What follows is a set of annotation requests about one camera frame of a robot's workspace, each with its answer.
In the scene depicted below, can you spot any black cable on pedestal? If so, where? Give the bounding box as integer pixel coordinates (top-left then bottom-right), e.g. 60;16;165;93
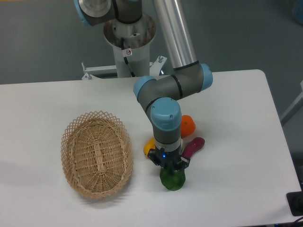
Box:
120;37;137;78

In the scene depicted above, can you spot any black device at table edge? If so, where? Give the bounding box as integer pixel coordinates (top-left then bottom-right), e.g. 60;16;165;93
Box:
286;191;303;217

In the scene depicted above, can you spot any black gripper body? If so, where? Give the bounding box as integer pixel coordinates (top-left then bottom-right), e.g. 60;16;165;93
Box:
164;146;181;167

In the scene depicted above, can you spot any green bok choy vegetable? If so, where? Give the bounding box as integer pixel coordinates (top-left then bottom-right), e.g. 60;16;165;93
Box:
159;138;186;192

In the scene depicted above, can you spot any yellow mango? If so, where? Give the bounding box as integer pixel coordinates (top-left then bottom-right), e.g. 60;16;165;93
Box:
143;137;155;156

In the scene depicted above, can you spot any purple sweet potato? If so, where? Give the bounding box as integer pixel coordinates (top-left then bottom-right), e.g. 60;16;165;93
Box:
181;137;205;159

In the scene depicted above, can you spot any woven wicker basket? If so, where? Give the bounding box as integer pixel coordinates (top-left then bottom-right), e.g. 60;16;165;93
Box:
61;111;133;199

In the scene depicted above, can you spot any white metal base frame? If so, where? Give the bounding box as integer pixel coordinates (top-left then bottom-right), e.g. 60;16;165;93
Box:
81;55;168;80

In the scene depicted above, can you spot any white table leg right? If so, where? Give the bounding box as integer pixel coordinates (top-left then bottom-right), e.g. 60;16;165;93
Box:
280;81;303;127

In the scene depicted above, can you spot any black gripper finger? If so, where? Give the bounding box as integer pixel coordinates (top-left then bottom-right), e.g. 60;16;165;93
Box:
147;148;166;168
172;156;190;172

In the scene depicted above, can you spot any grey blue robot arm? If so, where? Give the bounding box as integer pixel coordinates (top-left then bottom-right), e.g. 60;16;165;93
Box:
74;0;213;171

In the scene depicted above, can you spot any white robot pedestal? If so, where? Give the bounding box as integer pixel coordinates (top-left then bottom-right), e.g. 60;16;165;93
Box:
104;13;156;78

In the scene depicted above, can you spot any orange tangerine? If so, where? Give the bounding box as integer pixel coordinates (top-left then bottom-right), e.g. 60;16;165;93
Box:
181;115;196;138

